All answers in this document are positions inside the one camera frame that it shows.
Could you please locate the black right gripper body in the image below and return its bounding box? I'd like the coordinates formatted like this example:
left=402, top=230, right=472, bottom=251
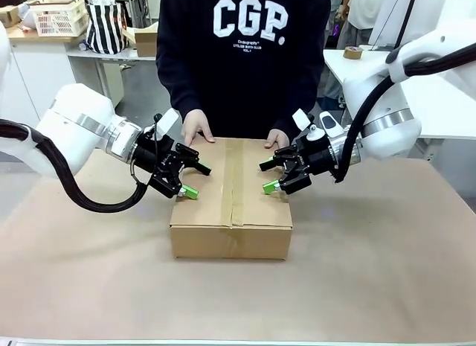
left=296, top=136, right=336, bottom=176

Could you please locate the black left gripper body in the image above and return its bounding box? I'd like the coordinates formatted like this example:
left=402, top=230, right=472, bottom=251
left=132, top=131, right=179, bottom=176

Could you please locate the brown cardboard box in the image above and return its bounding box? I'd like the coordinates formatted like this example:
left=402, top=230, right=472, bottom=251
left=169, top=136, right=294, bottom=261

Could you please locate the person's right forearm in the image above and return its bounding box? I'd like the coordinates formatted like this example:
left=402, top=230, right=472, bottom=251
left=157, top=55, right=205, bottom=121

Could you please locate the person's left forearm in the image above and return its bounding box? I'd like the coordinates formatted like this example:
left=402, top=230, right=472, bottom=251
left=274, top=63, right=329, bottom=134

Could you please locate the small open cardboard box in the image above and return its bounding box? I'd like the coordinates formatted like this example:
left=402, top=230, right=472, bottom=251
left=132, top=23, right=159, bottom=58

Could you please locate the person's left hand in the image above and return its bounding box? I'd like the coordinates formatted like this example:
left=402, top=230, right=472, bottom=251
left=263, top=129, right=291, bottom=150

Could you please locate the person's right hand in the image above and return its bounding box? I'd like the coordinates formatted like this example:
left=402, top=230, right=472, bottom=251
left=181, top=109, right=217, bottom=147

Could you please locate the person's black sweatshirt torso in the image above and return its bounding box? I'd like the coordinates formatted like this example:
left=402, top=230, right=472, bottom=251
left=155, top=0, right=332, bottom=139

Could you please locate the brown tape roll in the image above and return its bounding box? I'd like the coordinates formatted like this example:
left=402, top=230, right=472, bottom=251
left=342, top=45, right=365, bottom=61

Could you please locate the black white striped bag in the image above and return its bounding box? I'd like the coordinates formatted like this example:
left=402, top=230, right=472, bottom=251
left=84, top=0, right=131, bottom=56

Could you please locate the background person white shirt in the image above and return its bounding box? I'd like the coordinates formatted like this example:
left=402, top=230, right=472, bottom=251
left=326, top=0, right=381, bottom=101

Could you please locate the white board panel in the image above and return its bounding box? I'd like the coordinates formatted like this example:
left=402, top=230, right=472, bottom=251
left=370, top=0, right=447, bottom=48

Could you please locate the white plastic basket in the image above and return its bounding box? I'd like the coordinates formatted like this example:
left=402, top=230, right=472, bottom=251
left=28, top=0, right=89, bottom=38

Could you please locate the thin black camera cable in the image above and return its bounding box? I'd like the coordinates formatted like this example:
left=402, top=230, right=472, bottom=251
left=129, top=114, right=161, bottom=186

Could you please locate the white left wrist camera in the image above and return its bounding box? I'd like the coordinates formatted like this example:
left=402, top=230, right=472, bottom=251
left=143, top=107, right=180, bottom=142

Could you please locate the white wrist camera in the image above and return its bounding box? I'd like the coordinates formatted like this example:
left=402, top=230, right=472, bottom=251
left=143, top=107, right=180, bottom=142
left=292, top=108, right=323, bottom=142

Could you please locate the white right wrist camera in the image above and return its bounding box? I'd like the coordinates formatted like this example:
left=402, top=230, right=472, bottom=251
left=292, top=108, right=323, bottom=142

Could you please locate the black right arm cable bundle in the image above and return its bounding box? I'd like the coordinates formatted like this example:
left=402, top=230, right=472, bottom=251
left=332, top=42, right=476, bottom=185

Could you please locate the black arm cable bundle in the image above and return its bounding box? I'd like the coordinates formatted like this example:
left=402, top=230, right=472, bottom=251
left=0, top=118, right=150, bottom=214
left=332, top=42, right=476, bottom=185

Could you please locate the black left arm cable bundle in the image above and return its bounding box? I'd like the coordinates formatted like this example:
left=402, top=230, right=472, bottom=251
left=0, top=118, right=150, bottom=214

